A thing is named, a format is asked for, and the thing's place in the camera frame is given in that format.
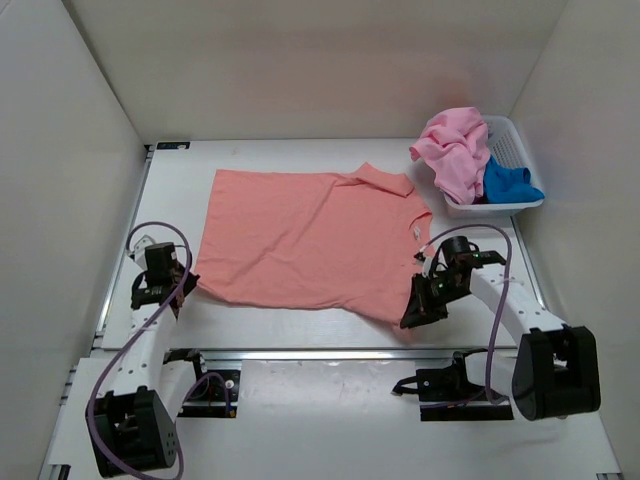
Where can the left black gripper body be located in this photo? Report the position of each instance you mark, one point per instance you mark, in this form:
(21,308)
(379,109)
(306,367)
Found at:
(190,281)

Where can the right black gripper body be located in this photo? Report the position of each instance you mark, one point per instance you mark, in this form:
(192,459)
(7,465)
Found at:
(435,294)

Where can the salmon pink t shirt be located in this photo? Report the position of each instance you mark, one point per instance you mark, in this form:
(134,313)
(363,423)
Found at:
(314,241)

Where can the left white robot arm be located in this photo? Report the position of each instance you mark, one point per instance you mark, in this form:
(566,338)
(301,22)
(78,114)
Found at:
(137,404)

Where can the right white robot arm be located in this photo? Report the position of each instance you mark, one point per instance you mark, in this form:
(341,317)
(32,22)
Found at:
(554,372)

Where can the blue t shirt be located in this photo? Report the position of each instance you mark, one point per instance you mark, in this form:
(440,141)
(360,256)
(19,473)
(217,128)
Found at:
(508,186)

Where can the blue label sticker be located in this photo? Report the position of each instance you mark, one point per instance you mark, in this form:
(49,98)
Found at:
(173,145)

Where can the light pink t shirt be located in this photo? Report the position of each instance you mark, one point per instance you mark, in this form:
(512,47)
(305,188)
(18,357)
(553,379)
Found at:
(454,144)

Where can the white plastic laundry basket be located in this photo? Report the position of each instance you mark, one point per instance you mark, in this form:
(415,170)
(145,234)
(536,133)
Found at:
(507,148)

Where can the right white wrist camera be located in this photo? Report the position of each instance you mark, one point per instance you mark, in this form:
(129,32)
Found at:
(425,253)

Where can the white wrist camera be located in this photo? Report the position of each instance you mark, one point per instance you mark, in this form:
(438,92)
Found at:
(138,249)
(425,253)

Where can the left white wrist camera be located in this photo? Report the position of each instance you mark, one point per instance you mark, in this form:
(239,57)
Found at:
(138,249)

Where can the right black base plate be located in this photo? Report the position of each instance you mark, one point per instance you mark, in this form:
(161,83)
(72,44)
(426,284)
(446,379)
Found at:
(445,395)

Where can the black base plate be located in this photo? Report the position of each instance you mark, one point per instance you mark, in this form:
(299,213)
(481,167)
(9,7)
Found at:
(445,395)
(217,397)

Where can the aluminium table edge rail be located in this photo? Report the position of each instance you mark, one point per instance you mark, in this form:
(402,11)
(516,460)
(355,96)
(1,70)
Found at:
(331,354)

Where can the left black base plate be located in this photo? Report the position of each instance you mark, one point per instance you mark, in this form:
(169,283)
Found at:
(217,397)

